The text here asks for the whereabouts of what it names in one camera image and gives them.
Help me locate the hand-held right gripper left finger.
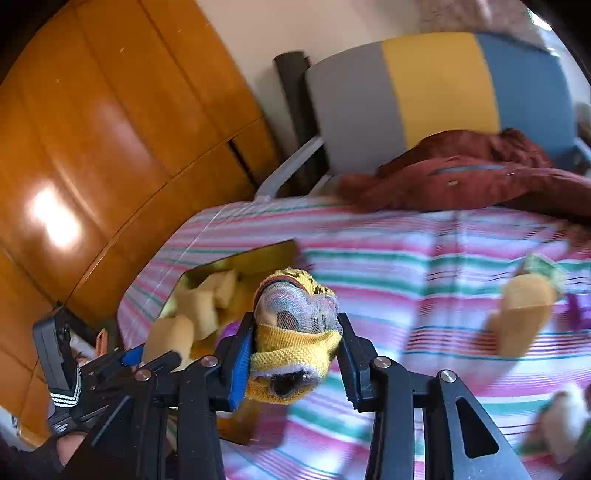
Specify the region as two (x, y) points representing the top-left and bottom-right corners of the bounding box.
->
(60, 313), (257, 480)

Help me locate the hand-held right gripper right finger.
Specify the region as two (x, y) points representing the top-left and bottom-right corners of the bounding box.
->
(336, 313), (532, 480)

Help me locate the yellow patterned sock ball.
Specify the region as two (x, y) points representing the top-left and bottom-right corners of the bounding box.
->
(245, 268), (345, 406)

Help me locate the gold tin box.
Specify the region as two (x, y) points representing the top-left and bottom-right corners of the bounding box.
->
(157, 239), (303, 446)

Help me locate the person's left forearm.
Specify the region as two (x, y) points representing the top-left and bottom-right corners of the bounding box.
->
(0, 429), (88, 480)

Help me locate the striped bed sheet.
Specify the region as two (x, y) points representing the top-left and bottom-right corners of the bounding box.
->
(117, 196), (591, 480)

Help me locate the maroon padded jacket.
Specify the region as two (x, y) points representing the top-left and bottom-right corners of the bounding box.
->
(339, 128), (591, 217)

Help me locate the wooden wardrobe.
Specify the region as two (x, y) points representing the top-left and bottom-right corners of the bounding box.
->
(0, 0), (283, 444)

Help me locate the grey yellow blue chair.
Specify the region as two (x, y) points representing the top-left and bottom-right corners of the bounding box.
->
(254, 31), (591, 201)

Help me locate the black rolled mat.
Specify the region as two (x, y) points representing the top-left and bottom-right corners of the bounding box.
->
(273, 51), (331, 195)

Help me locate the pink patterned curtain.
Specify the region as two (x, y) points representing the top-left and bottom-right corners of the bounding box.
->
(416, 0), (555, 47)

